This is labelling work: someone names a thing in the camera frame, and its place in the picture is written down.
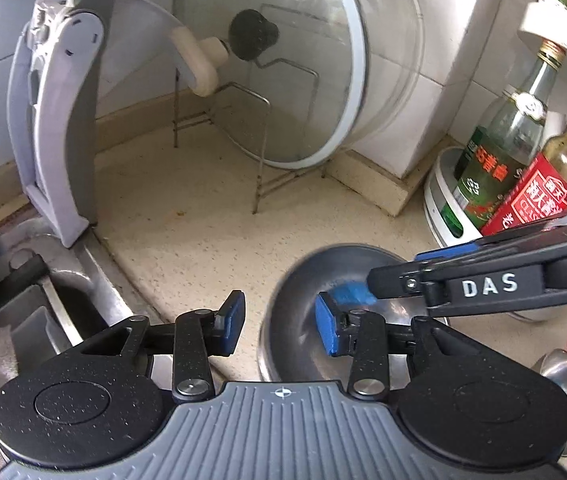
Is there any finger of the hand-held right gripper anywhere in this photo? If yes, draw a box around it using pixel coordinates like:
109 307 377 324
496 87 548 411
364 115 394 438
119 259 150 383
333 227 567 307
413 202 567 263

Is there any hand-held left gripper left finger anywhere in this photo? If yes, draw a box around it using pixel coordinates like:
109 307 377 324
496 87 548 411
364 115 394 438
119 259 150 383
78 289 247 405

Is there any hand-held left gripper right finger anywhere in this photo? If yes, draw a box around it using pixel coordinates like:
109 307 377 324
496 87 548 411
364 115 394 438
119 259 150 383
315 291 480 401

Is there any steel bowl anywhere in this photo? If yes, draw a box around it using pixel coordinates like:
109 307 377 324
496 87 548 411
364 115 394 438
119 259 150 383
258 244 449 386
538 349 567 456

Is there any white two-tier spice rack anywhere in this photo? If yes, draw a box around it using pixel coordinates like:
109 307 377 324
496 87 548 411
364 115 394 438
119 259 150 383
423 2 567 321

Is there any red label sauce bottle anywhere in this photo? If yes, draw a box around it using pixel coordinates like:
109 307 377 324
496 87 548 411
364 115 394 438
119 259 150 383
481 75 567 238

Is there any green label clear bottle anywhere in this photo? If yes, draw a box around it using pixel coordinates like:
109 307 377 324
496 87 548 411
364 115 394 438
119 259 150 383
441 40 567 238

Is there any steel sink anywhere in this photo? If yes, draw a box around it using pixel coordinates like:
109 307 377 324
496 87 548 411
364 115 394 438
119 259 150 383
0 220 174 361

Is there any glass pot lid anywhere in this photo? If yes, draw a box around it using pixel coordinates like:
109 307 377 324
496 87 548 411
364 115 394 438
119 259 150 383
174 0 369 168

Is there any grey folding plastic stand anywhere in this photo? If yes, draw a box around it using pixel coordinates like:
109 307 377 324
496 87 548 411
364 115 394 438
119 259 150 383
6 0 117 248

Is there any wire lid rack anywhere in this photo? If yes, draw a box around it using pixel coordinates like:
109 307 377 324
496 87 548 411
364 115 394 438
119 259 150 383
171 2 331 216

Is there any pot lid beige handle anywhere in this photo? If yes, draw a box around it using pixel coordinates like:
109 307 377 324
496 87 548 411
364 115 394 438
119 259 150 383
94 0 229 111

